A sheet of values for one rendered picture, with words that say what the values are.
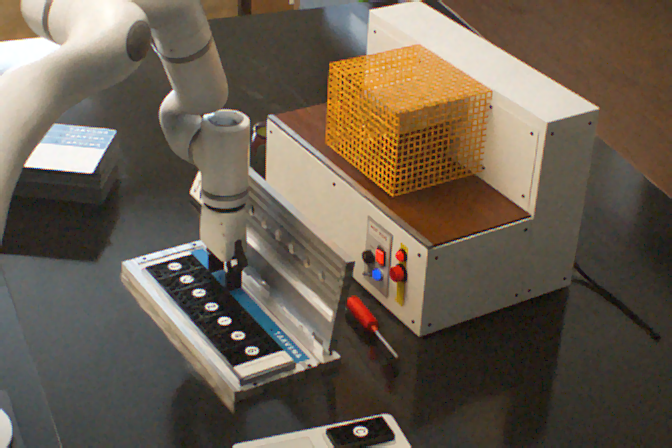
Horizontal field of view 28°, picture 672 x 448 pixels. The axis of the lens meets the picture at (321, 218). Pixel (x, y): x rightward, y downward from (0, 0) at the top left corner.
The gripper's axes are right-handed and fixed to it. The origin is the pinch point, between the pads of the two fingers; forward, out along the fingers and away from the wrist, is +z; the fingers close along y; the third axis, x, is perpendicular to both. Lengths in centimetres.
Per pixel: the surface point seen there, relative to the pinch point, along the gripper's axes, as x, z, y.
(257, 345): -4.8, 1.2, 20.9
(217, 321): -7.7, 1.0, 11.8
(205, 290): -5.1, 1.0, 2.2
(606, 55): 138, 4, -49
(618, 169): 98, 4, -1
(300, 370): -1.2, 2.2, 29.2
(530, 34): 129, 4, -69
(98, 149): -5.8, -6.4, -43.0
